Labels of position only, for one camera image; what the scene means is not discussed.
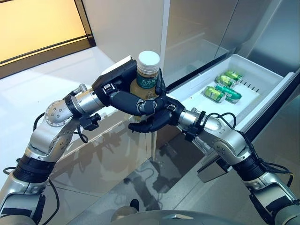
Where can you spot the lime green drink can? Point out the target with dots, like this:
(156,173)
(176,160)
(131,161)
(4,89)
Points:
(234,76)
(214,93)
(225,80)

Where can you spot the white fridge drawer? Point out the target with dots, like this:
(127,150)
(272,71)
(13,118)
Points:
(194,99)

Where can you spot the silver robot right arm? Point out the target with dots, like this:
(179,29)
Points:
(229,140)

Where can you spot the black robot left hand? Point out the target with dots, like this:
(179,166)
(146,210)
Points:
(114,79)

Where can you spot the grey robot torso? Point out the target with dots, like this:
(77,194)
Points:
(173,218)

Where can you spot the yellow tea bottle white cap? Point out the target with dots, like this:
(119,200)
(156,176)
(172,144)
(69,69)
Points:
(145,79)

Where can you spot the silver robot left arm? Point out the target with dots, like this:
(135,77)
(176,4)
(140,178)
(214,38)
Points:
(56,112)

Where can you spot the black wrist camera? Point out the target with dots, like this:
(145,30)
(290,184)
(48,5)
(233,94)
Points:
(193,132)
(87,122)

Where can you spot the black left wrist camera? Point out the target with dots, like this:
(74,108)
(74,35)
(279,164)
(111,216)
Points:
(87,122)

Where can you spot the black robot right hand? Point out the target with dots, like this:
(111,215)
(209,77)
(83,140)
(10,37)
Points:
(172,110)

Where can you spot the stainless steel fridge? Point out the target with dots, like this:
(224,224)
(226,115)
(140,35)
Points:
(194,28)

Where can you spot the white tall side panel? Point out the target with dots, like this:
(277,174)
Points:
(124,30)

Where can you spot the amber backlit wall panel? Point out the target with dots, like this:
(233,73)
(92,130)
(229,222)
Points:
(35,30)

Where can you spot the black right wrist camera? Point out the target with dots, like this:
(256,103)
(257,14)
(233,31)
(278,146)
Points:
(193,132)

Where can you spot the green bottle lying in drawer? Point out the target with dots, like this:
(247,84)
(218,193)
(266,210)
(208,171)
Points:
(230,95)

